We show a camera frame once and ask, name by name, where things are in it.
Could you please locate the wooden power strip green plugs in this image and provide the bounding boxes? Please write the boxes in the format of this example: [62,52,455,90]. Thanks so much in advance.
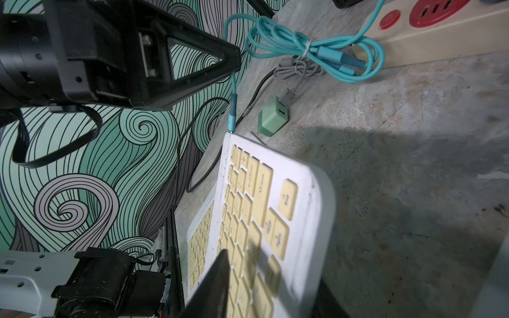
[363,1,508,68]

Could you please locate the white cable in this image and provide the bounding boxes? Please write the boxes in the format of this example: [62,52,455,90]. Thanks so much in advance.
[272,55,325,106]

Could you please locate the teal cable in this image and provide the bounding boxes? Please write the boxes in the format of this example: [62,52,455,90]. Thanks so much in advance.
[222,0,387,134]

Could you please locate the light green charger adapter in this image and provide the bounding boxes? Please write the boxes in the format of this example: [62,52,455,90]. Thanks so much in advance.
[257,97,289,137]

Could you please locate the yellow keyboard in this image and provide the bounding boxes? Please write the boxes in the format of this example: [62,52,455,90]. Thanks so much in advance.
[187,192,215,299]
[192,133,336,317]

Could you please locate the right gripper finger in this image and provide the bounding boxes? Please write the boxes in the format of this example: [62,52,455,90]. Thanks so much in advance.
[179,249,231,317]

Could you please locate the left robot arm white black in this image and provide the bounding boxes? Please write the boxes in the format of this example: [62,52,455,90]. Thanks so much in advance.
[1,1,247,317]

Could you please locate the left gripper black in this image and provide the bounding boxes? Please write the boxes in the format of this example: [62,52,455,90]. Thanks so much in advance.
[1,1,242,109]

